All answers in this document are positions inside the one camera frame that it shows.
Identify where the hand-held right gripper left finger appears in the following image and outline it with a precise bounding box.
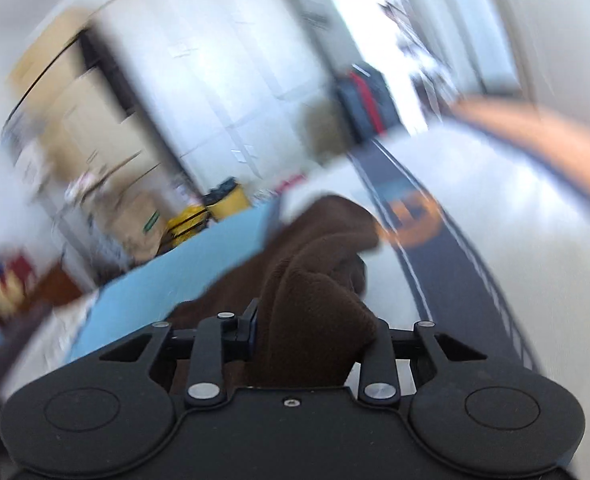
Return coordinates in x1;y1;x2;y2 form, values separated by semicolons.
99;298;262;407

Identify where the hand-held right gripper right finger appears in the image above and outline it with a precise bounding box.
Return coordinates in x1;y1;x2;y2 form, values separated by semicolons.
357;319;488;406

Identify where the brown sweater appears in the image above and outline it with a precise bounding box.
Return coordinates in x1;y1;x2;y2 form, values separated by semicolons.
167;194;382;392

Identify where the blue striped bed sheet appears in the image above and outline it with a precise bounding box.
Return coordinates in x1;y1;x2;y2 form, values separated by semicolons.
5;125;590;411

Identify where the yellow plastic bag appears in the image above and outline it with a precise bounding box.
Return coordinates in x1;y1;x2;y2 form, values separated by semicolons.
165;206;211;248

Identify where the yellow trash bin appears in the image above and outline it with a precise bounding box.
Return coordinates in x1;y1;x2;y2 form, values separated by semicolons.
204;177;252;223

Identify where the wooden nightstand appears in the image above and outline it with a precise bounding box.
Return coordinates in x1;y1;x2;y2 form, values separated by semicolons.
30;262;88;311

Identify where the white folded blanket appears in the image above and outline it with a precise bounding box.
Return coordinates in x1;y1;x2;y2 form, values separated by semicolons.
5;290;100;391

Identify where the red grey suitcase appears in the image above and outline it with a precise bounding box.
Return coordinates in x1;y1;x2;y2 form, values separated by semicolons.
335;62;406;146

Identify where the white wardrobe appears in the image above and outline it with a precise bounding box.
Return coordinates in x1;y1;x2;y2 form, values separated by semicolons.
90;0;366;196

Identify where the orange brown board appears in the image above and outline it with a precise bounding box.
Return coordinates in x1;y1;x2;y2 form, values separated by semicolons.
448;97;590;206

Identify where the beige cardboard box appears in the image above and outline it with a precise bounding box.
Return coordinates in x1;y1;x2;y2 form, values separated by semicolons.
5;7;161;196

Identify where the glass balcony door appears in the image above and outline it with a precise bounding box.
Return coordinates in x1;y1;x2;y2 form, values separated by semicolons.
360;0;476;126

